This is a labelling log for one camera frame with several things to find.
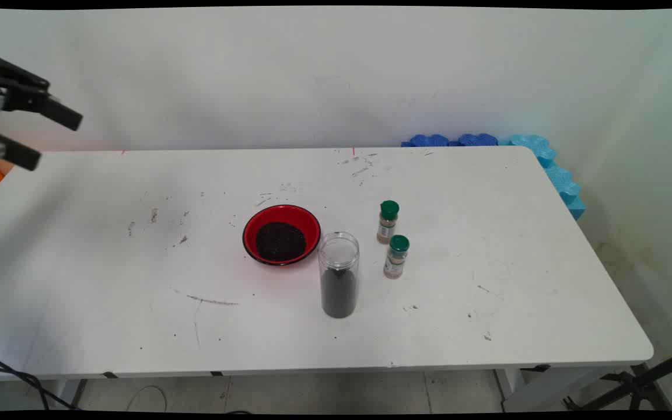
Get grey floor wire loop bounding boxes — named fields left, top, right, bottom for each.
left=125, top=385, right=169, bottom=412

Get red bowl black rim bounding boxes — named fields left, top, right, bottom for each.
left=242, top=204, right=321, bottom=267

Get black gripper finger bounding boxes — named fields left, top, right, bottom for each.
left=0, top=52, right=83, bottom=131
left=0, top=133, right=43, bottom=172

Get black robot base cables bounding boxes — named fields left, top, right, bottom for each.
left=0, top=350, right=80, bottom=411

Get black seed heap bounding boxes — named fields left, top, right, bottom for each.
left=255, top=221, right=307, bottom=261

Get light blue foam mat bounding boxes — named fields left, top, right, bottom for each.
left=499, top=134, right=586, bottom=221

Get dark blue foam mat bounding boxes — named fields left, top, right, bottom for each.
left=401, top=133, right=499, bottom=148

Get clear plastic jar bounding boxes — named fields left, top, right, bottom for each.
left=318, top=231, right=361, bottom=319

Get white table leg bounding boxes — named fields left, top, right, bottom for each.
left=50, top=379, right=89, bottom=410
left=493, top=366, right=652, bottom=412

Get green-capped spice bottle barcode label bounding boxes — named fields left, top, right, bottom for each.
left=376, top=200, right=400, bottom=244

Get green-capped spice bottle pepper print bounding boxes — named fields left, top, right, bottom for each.
left=383, top=234, right=410, bottom=279

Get black tripod stand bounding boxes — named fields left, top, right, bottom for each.
left=563, top=345, right=672, bottom=412

